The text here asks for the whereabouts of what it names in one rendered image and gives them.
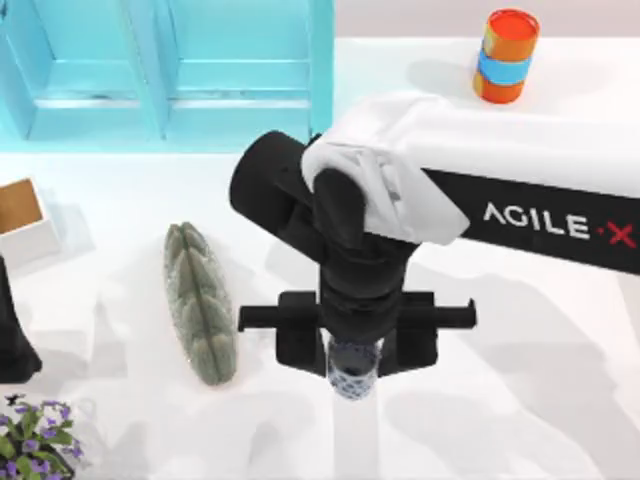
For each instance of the blue patterned glass cup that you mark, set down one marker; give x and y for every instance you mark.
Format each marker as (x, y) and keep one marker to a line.
(353, 382)

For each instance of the grey-green bread loaf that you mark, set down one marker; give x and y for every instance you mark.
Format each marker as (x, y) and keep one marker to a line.
(200, 305)

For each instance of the orange can with blue band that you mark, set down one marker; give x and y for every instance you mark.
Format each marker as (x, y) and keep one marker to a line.
(505, 55)

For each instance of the potted plant with purple flowers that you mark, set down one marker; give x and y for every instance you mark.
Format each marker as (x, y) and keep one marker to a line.
(35, 440)

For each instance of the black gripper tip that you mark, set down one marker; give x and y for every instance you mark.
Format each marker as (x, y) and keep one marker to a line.
(15, 330)

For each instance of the white box with brown inside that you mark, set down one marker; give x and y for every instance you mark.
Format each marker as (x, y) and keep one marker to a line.
(27, 220)

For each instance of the light blue rack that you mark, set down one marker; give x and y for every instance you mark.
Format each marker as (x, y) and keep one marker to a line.
(165, 70)

